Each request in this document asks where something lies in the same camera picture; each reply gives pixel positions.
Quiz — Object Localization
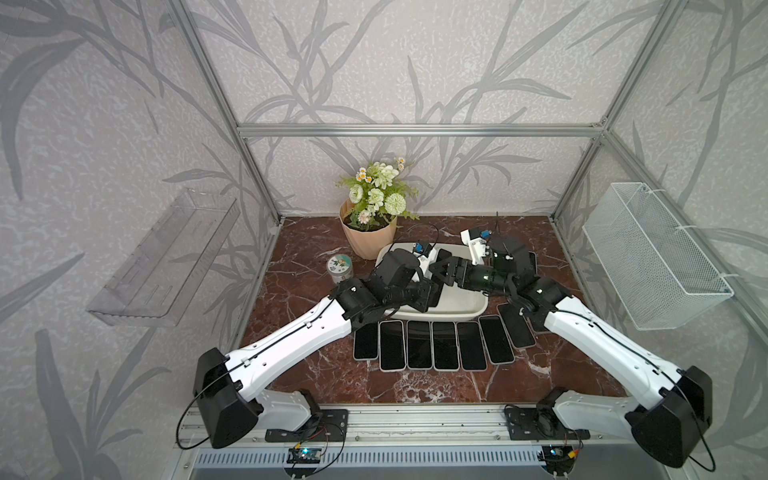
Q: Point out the phone with light blue case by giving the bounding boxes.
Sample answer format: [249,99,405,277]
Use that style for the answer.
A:
[406,321,433,370]

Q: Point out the phone with pink case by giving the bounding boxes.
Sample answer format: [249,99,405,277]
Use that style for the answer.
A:
[379,320,406,372]

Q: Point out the phone with cream case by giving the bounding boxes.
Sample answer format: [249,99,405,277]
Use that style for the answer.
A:
[432,322,459,371]

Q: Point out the large phone grey case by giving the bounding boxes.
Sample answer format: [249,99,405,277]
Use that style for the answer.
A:
[478,315,515,365]

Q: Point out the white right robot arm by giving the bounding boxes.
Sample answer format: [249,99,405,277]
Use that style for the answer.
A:
[426,256,713,468]

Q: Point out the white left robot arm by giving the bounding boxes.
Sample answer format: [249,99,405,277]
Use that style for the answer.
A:
[192,249,451,449]

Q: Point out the white plastic storage box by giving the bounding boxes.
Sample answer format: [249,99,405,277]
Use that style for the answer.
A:
[376,242,489,322]

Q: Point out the beige flower pot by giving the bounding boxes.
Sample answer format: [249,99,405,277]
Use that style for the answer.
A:
[339,200,397,260]

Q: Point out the round tin with cartoon lid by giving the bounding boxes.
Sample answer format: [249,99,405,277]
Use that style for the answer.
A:
[326,254,354,284]

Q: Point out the white and green artificial flowers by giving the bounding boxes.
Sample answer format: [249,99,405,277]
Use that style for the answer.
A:
[337,157,419,232]

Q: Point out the left circuit board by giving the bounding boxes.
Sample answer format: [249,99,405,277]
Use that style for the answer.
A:
[286,446,327,466]

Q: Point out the circuit board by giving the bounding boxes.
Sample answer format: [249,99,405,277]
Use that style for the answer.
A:
[538,445,579,464]
[286,446,327,466]

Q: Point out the right circuit board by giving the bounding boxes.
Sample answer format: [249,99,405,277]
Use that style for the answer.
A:
[538,445,579,464]

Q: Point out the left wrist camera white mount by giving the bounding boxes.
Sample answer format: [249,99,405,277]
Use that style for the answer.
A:
[412,241,438,282]

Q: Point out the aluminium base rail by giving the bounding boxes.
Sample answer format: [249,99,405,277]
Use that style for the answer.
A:
[193,403,666,478]

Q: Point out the white wire mesh basket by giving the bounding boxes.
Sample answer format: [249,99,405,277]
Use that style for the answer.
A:
[583,182,734,331]

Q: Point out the clear acrylic wall shelf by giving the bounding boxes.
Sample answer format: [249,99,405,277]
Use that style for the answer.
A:
[86,188,241,328]

